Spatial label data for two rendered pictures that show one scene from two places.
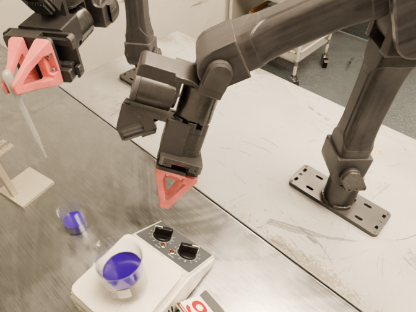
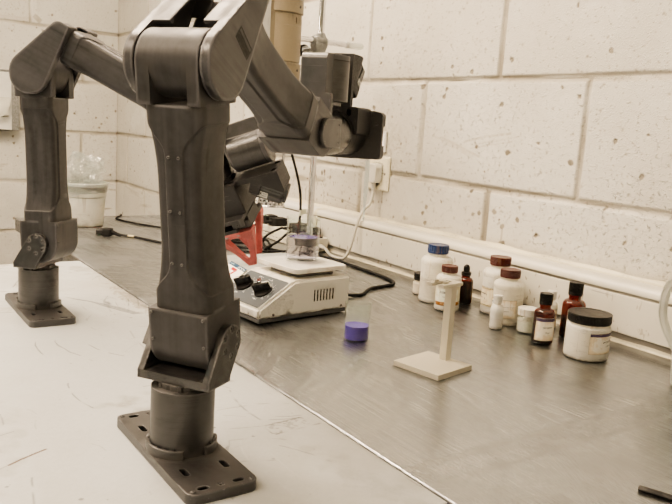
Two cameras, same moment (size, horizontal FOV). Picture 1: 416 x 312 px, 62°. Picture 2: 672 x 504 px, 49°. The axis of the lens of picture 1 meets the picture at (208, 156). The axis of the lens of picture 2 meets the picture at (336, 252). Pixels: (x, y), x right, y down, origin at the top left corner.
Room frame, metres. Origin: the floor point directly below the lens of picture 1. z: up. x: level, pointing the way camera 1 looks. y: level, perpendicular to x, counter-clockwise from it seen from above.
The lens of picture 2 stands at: (1.50, 0.46, 1.24)
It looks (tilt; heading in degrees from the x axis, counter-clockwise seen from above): 10 degrees down; 192
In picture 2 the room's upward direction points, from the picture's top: 4 degrees clockwise
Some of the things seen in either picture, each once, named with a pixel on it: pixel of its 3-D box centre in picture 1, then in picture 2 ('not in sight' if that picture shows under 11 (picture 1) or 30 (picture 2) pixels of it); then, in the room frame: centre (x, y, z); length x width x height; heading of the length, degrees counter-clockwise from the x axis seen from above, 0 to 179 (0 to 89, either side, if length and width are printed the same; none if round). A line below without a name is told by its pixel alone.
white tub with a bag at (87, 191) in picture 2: not in sight; (83, 188); (-0.42, -0.72, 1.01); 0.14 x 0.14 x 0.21
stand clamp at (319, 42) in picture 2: not in sight; (308, 45); (-0.23, -0.02, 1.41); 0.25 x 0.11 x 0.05; 137
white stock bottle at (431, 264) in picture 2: not in sight; (436, 272); (0.04, 0.35, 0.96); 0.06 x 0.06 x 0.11
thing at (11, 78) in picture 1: (13, 85); not in sight; (0.38, 0.25, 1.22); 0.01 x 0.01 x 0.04; 80
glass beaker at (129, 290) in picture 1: (122, 270); (303, 239); (0.22, 0.12, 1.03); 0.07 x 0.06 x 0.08; 52
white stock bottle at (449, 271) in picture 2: not in sight; (448, 287); (0.11, 0.37, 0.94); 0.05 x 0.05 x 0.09
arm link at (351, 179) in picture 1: (347, 166); (44, 248); (0.44, -0.26, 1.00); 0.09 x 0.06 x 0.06; 3
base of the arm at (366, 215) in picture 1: (342, 187); (38, 287); (0.45, -0.27, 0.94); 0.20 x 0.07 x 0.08; 47
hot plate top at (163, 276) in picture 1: (127, 281); (301, 263); (0.23, 0.12, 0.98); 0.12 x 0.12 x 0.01; 54
